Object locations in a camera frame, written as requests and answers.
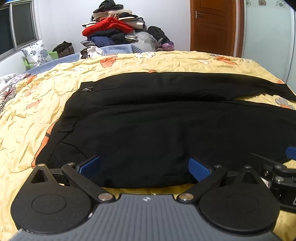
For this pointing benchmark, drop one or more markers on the pale wardrobe with flower decals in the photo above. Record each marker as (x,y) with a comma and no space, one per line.
(268,30)

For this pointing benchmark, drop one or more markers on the green plastic stool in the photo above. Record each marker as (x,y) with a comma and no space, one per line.
(52,55)

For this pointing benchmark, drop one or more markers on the black cloth bundle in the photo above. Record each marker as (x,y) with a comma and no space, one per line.
(157,33)

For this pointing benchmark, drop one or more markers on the clear plastic bag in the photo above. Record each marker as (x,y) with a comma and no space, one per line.
(145,39)

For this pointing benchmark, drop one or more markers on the black and white patterned cloth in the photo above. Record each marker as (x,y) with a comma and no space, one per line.
(91,52)

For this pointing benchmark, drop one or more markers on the white floral pillow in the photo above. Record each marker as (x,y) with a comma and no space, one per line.
(35,52)

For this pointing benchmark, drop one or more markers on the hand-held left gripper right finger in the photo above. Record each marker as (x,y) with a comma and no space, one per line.
(198,169)

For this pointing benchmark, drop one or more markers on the striped floral bedding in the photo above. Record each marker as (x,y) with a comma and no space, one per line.
(9,83)

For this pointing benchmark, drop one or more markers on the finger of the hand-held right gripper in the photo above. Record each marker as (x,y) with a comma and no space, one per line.
(291,153)
(283,172)

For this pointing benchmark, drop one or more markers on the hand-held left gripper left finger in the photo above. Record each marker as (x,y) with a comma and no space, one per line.
(90,165)

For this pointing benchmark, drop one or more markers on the pile of folded clothes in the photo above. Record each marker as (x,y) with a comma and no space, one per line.
(108,25)

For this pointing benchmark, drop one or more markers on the purple cloth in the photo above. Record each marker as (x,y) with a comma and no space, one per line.
(168,46)

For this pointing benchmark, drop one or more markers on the yellow floral blanket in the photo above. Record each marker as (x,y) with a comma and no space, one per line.
(161,62)

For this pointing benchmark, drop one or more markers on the window with grey frame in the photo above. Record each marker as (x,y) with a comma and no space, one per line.
(23,25)

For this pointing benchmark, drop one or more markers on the brown wooden door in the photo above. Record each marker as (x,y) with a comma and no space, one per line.
(215,27)

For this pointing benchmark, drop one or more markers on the dark brown bag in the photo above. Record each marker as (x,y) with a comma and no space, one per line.
(63,48)

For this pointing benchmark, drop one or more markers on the black pants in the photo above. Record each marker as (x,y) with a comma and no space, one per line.
(150,127)

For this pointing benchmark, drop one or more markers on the blue quilted bedsheet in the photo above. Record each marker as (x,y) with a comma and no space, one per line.
(118,49)

